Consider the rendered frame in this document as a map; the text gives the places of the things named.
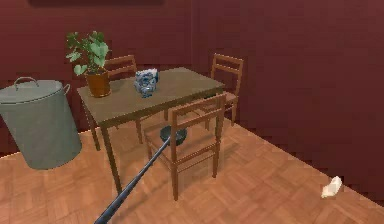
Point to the grey metal bin with lid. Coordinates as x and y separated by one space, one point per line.
40 123

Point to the white crumpled cloth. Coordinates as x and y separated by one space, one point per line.
332 188

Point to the green plant in brown pot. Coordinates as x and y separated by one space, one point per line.
98 83

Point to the brown wooden chair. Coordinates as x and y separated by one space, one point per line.
227 60
195 110
120 61

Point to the brown wooden table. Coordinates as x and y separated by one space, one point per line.
133 100

